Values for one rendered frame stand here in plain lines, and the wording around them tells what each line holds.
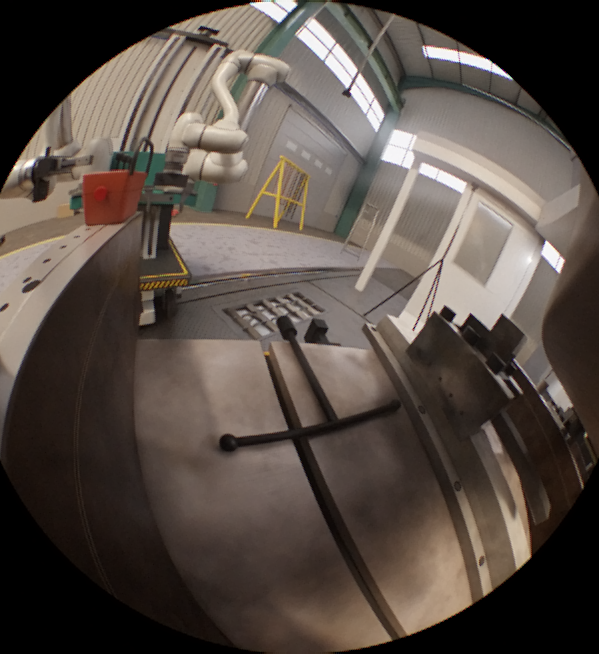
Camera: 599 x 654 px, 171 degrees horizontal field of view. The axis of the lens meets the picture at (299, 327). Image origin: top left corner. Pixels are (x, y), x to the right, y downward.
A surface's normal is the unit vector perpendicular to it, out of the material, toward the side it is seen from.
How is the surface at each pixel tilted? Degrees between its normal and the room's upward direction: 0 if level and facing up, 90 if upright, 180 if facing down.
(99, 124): 90
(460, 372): 90
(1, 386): 0
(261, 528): 0
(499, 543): 72
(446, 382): 90
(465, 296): 90
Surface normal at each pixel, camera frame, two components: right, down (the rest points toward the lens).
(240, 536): 0.34, -0.78
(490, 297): -0.59, 0.25
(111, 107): 0.73, 0.57
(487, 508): -0.78, -0.44
